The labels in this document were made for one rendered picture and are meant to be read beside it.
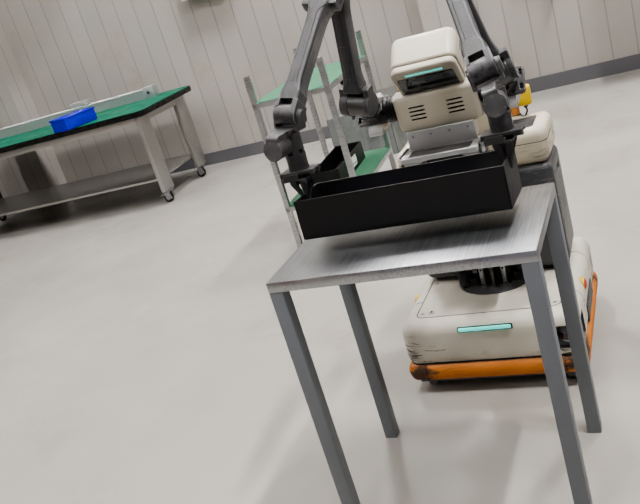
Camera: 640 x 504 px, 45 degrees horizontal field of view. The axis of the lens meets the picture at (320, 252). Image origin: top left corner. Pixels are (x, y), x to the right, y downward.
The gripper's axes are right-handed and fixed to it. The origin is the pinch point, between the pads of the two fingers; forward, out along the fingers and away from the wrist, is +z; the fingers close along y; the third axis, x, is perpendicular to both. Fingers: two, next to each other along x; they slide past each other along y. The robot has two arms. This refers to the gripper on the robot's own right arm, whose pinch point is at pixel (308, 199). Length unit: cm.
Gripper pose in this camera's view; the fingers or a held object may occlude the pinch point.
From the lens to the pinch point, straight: 218.6
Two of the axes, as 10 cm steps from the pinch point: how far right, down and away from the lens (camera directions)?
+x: 3.5, -3.9, 8.5
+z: 2.7, 9.1, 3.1
